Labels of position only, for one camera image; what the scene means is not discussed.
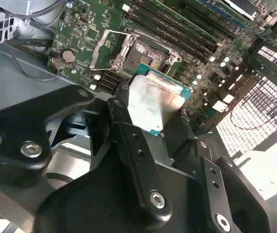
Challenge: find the metal wire locking lever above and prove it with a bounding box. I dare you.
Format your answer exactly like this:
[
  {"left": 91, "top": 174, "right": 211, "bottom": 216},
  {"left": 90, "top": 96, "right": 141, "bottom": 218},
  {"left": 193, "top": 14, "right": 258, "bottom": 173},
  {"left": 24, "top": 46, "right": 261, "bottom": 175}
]
[{"left": 124, "top": 27, "right": 176, "bottom": 53}]

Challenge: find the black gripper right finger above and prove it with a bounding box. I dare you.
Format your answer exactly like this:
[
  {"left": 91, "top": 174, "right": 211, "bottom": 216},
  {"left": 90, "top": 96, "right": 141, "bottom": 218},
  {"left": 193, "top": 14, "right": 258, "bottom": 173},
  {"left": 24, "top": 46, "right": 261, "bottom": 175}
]
[{"left": 172, "top": 113, "right": 274, "bottom": 233}]

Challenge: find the silver topped CPU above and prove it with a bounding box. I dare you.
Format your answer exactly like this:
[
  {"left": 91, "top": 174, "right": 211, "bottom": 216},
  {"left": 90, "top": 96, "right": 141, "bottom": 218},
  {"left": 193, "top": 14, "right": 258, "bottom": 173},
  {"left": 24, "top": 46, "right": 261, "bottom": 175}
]
[{"left": 127, "top": 63, "right": 193, "bottom": 137}]

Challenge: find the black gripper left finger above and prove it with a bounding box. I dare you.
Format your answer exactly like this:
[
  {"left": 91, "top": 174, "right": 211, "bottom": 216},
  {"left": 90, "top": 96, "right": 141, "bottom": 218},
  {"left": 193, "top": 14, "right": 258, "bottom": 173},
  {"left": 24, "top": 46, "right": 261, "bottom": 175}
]
[{"left": 0, "top": 83, "right": 173, "bottom": 226}]

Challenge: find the metal socket cover frame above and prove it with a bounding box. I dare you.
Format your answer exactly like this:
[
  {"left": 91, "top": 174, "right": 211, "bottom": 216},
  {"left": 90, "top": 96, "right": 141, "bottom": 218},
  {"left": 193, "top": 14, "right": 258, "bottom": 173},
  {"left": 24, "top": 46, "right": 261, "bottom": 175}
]
[{"left": 89, "top": 29, "right": 139, "bottom": 71}]

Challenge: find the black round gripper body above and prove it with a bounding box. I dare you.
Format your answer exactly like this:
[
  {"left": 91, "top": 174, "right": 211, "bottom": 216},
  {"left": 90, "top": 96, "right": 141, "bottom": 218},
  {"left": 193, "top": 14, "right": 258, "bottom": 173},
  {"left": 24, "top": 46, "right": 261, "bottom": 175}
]
[{"left": 35, "top": 103, "right": 212, "bottom": 233}]

